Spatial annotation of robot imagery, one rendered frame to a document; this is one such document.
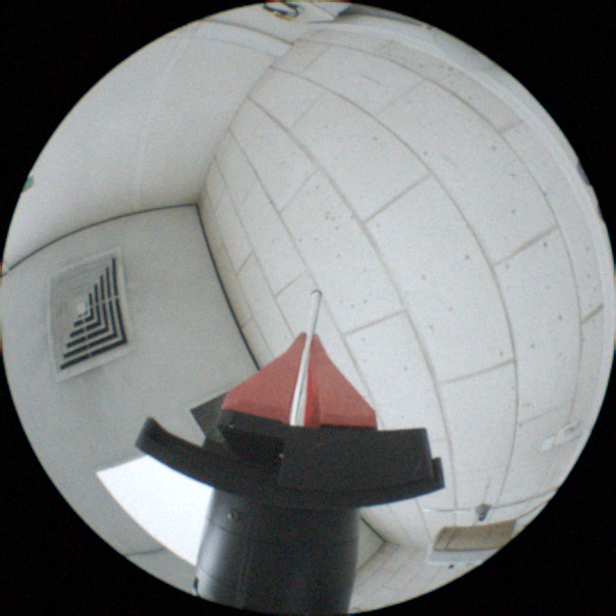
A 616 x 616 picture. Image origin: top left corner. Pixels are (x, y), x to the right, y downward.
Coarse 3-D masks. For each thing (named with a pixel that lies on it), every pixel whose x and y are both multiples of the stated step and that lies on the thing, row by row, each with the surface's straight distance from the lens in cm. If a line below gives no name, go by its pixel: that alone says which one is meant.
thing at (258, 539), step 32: (160, 448) 7; (192, 448) 7; (224, 480) 6; (256, 480) 6; (224, 512) 7; (256, 512) 6; (288, 512) 6; (320, 512) 6; (352, 512) 7; (224, 544) 7; (256, 544) 6; (288, 544) 6; (320, 544) 7; (352, 544) 8; (224, 576) 7; (256, 576) 7; (288, 576) 7; (320, 576) 7; (352, 576) 8; (256, 608) 8; (288, 608) 8; (320, 608) 8
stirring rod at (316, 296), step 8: (312, 296) 10; (320, 296) 10; (312, 304) 10; (320, 304) 10; (312, 312) 10; (312, 320) 11; (312, 328) 11; (304, 336) 12; (312, 336) 12; (304, 344) 12; (304, 352) 12; (304, 360) 13; (304, 368) 14; (304, 376) 14; (296, 392) 16; (296, 400) 17; (296, 408) 19; (296, 416) 20
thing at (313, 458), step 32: (288, 352) 10; (256, 384) 7; (288, 384) 7; (224, 416) 6; (256, 416) 6; (288, 416) 12; (256, 448) 8; (288, 448) 6; (320, 448) 6; (352, 448) 6; (384, 448) 6; (416, 448) 7; (288, 480) 6; (320, 480) 6; (352, 480) 6; (384, 480) 6; (416, 480) 7
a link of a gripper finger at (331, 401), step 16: (320, 352) 10; (320, 368) 9; (336, 368) 9; (320, 384) 8; (336, 384) 8; (304, 400) 13; (320, 400) 7; (336, 400) 7; (352, 400) 7; (304, 416) 12; (320, 416) 6; (336, 416) 6; (352, 416) 6; (368, 416) 7; (208, 448) 11; (224, 448) 11
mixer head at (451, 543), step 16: (448, 528) 66; (464, 528) 66; (480, 528) 65; (496, 528) 64; (512, 528) 64; (432, 544) 64; (448, 544) 64; (464, 544) 64; (480, 544) 64; (496, 544) 64; (432, 560) 64; (448, 560) 63; (464, 560) 63; (480, 560) 64
